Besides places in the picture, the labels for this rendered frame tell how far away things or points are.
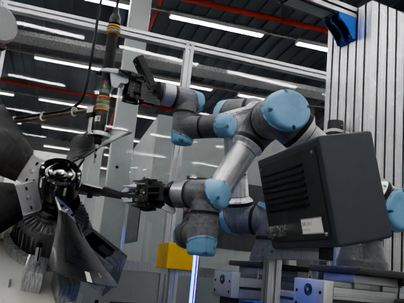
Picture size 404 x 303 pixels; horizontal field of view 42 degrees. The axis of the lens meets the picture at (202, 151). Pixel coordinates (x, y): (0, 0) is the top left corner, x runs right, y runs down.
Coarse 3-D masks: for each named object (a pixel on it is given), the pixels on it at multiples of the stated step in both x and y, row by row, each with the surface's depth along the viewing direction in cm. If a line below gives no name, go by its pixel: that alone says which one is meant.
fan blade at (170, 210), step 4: (104, 188) 155; (108, 188) 155; (104, 192) 161; (108, 192) 160; (112, 192) 158; (116, 192) 156; (120, 192) 154; (104, 196) 165; (108, 196) 164; (112, 196) 164; (116, 196) 163; (120, 196) 162; (124, 196) 160; (128, 196) 157; (164, 208) 154; (168, 208) 156; (172, 208) 159; (168, 212) 152; (172, 212) 153
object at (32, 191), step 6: (18, 186) 148; (24, 186) 149; (30, 186) 150; (36, 186) 151; (18, 192) 148; (24, 192) 149; (30, 192) 150; (36, 192) 151; (24, 198) 149; (36, 198) 151; (24, 204) 149; (30, 204) 150; (36, 204) 151; (24, 210) 149; (30, 210) 150; (36, 210) 151
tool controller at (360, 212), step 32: (288, 160) 100; (320, 160) 90; (352, 160) 91; (288, 192) 102; (320, 192) 91; (352, 192) 90; (288, 224) 103; (320, 224) 92; (352, 224) 89; (384, 224) 91
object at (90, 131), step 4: (88, 108) 166; (92, 108) 165; (88, 112) 165; (92, 112) 164; (88, 116) 164; (92, 116) 164; (92, 120) 164; (88, 124) 164; (92, 124) 164; (88, 128) 164; (92, 128) 163; (88, 132) 160; (92, 132) 159; (96, 132) 159; (100, 132) 159; (104, 132) 160; (92, 136) 163; (104, 136) 162; (108, 136) 162
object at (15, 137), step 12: (0, 108) 167; (0, 120) 164; (12, 120) 164; (0, 132) 162; (12, 132) 162; (0, 144) 160; (12, 144) 160; (24, 144) 160; (0, 156) 159; (12, 156) 159; (24, 156) 159; (0, 168) 159; (12, 168) 158
